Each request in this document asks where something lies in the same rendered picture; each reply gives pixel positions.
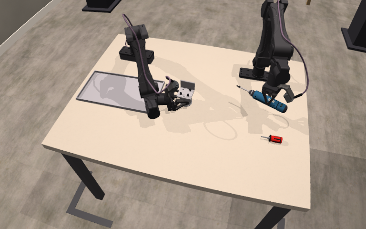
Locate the grey l-shaped bracket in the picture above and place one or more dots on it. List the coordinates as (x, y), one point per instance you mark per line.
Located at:
(185, 86)

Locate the red screwdriver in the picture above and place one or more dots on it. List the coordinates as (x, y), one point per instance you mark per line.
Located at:
(275, 139)

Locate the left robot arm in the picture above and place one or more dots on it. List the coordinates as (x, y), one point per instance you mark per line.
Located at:
(274, 49)

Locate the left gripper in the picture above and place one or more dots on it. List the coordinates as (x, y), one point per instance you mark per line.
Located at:
(272, 88)

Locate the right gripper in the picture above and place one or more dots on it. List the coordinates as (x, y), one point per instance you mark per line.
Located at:
(168, 97)

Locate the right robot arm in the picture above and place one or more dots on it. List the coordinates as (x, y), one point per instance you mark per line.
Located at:
(137, 49)

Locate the blue electric screwdriver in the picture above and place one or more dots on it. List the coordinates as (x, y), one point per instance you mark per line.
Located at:
(275, 104)

